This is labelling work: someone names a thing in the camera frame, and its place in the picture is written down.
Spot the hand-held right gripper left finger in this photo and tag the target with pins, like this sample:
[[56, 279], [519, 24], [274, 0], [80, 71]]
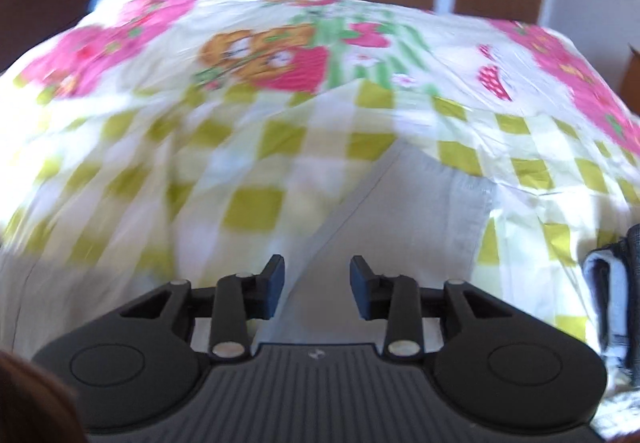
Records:
[[274, 287]]

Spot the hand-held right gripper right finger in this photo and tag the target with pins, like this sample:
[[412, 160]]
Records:
[[360, 289]]

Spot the grey pants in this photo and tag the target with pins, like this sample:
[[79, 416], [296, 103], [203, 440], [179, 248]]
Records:
[[400, 223]]

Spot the checked printed bedsheet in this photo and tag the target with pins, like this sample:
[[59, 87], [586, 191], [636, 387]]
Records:
[[280, 123]]

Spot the blue-grey jeans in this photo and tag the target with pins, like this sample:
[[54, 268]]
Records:
[[607, 303]]

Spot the dark grey garment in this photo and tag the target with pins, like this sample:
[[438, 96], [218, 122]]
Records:
[[632, 263]]

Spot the wooden side furniture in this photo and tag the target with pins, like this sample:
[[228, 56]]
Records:
[[631, 83]]

